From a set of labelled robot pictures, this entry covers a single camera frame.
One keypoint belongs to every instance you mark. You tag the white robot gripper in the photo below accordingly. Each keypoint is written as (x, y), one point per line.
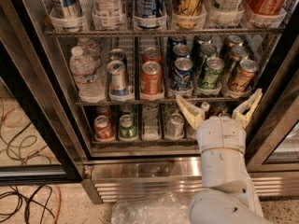
(220, 134)

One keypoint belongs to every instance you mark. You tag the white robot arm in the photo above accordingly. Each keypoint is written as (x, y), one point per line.
(229, 196)

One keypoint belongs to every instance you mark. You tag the bottom gold brown can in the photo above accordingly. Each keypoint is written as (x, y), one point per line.
(218, 109)

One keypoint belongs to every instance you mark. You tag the gold brown can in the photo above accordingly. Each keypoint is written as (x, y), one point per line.
(235, 55)
(218, 109)
(243, 73)

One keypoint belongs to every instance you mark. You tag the front green soda can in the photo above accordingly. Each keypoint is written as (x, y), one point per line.
(211, 73)

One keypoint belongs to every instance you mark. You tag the green soda can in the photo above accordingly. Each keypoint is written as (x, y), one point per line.
(211, 73)
(205, 51)
(127, 128)

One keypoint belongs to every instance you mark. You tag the front gold brown can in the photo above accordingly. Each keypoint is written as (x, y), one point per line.
(243, 73)

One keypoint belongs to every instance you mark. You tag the bottom silver can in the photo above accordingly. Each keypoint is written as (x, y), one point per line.
(174, 126)

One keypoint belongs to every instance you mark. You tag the front blue pepsi can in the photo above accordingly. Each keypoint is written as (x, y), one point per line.
(181, 74)

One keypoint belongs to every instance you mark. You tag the blue pepsi can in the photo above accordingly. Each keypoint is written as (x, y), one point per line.
(181, 74)
(180, 51)

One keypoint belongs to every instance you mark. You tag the middle gold brown can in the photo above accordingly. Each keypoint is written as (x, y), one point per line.
(235, 55)

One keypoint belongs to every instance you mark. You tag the middle green soda can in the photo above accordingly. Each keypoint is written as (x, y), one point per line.
(205, 51)

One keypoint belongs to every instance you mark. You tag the middle blue pepsi can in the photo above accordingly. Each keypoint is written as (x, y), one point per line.
(180, 51)

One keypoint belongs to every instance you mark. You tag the front orange soda can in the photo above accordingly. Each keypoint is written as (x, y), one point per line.
(151, 78)

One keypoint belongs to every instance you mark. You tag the orange soda can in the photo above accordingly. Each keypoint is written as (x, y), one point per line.
(151, 78)
(151, 54)

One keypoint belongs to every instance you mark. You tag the rear orange soda can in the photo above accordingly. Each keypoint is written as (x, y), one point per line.
(151, 54)

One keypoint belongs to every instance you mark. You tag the bottom green soda can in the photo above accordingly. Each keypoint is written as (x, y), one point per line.
(127, 128)

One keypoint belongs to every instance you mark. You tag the bottom red soda can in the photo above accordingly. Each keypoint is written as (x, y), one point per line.
(103, 128)

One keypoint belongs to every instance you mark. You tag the top gold can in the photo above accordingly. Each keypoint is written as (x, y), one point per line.
(187, 12)

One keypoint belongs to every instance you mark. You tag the rear silver blue can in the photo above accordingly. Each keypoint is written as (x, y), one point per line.
(117, 54)

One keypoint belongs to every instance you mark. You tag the top blue silver can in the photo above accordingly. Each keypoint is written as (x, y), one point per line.
(148, 13)

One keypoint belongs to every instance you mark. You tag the stainless steel fridge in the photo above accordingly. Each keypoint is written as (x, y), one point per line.
(106, 92)

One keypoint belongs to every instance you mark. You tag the top blue white can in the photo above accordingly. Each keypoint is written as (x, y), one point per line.
(67, 14)

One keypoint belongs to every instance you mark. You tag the brown drink bottle white cap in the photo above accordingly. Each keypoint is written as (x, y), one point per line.
(191, 133)

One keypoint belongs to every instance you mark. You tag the clear plastic bag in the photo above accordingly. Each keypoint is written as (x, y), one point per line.
(168, 208)

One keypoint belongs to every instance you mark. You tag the front clear water bottle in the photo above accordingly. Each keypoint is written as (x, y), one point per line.
(88, 79)

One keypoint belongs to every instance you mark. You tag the clear water bottle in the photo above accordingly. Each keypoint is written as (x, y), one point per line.
(88, 79)
(90, 48)

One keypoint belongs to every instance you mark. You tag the rear clear water bottle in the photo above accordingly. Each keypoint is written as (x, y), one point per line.
(90, 48)

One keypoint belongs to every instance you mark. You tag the top white labelled bottle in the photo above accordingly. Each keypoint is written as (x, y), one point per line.
(110, 12)

